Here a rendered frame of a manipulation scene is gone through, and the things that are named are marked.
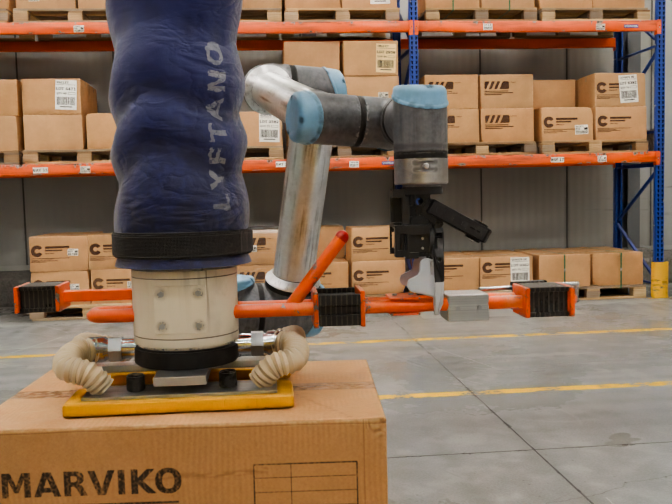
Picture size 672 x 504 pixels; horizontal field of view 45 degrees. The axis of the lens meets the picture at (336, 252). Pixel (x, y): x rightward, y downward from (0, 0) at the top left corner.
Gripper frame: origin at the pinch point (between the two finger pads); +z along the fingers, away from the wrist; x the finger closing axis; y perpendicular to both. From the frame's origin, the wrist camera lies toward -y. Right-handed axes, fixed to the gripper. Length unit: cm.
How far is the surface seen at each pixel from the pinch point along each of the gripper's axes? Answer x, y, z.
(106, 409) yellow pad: 16, 52, 11
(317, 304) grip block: 5.0, 20.2, -1.5
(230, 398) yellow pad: 15.6, 33.8, 10.6
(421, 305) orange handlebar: 3.5, 3.0, -0.5
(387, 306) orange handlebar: 3.7, 8.6, -0.6
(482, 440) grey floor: -255, -70, 108
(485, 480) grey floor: -201, -58, 108
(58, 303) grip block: -20, 68, 0
